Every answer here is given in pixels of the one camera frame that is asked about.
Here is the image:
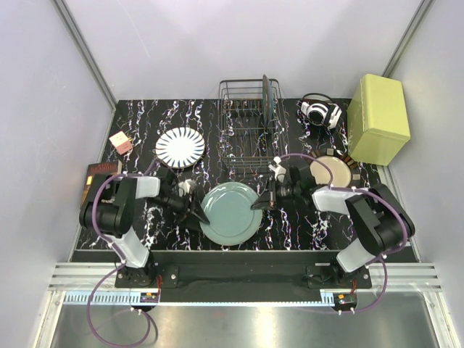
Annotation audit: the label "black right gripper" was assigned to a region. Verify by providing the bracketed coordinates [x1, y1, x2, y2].
[251, 177, 301, 210]

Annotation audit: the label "light teal plate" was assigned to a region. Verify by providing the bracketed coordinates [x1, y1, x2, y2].
[200, 182, 262, 247]

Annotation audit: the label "white blue striped plate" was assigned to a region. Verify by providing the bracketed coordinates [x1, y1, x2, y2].
[155, 127, 206, 169]

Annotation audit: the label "dark blue glazed plate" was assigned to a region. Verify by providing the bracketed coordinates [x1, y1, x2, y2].
[262, 74, 274, 128]

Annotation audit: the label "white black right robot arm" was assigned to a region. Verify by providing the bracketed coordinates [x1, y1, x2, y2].
[250, 167, 415, 288]

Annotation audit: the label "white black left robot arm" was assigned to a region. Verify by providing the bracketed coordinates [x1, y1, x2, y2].
[79, 167, 210, 287]

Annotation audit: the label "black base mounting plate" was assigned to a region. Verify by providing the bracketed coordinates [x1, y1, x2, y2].
[68, 249, 421, 305]

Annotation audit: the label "brown cream checkered plate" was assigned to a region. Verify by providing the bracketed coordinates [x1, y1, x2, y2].
[308, 148, 361, 187]

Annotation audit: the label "dark cover book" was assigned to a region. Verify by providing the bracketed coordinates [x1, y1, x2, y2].
[80, 160, 123, 207]

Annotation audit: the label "pink cube socket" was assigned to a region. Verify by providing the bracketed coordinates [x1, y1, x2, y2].
[109, 131, 133, 155]

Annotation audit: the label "black white headphones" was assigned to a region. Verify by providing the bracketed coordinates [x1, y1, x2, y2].
[299, 93, 344, 131]

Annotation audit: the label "yellow green box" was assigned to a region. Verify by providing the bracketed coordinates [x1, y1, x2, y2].
[347, 74, 410, 166]

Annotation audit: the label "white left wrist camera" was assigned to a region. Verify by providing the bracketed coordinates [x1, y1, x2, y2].
[178, 179, 197, 196]

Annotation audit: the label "dark wire dish rack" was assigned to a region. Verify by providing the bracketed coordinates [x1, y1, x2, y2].
[218, 77, 289, 171]

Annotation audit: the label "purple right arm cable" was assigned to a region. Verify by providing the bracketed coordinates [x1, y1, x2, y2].
[273, 153, 409, 315]

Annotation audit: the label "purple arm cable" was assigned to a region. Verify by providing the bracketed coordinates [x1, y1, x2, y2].
[273, 153, 409, 315]
[88, 159, 160, 344]

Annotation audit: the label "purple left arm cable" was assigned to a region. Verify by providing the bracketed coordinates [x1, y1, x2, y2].
[88, 159, 160, 344]

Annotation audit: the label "aluminium rail frame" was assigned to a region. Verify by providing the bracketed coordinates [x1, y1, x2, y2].
[34, 263, 463, 347]

